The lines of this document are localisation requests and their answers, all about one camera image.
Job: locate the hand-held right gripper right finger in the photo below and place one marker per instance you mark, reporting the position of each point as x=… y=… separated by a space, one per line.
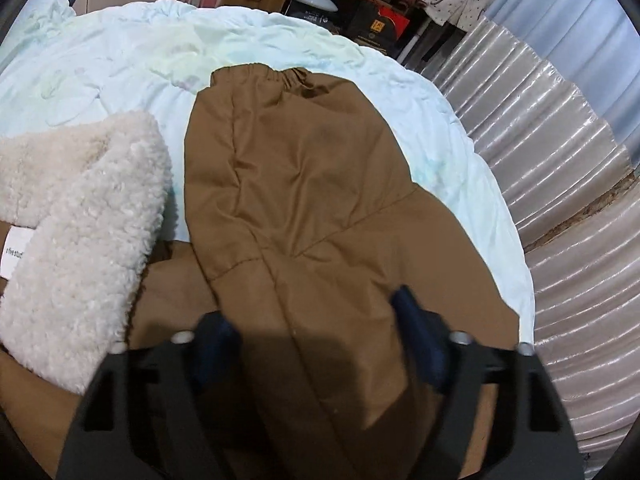
x=416 y=340

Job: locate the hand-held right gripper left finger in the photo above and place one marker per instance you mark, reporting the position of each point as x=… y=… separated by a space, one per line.
x=216 y=345

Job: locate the brown fleece-lined jacket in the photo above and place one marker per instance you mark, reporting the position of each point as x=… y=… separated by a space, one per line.
x=310 y=185

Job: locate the silver ribbed foil sheet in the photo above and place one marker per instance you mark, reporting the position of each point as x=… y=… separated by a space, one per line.
x=575 y=210

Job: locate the white pole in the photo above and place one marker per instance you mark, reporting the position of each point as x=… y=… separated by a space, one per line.
x=414 y=42

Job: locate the light blue floral quilt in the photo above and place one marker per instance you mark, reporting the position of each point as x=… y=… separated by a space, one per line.
x=125 y=60

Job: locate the black box with red print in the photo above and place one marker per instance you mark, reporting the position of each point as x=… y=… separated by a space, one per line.
x=377 y=25

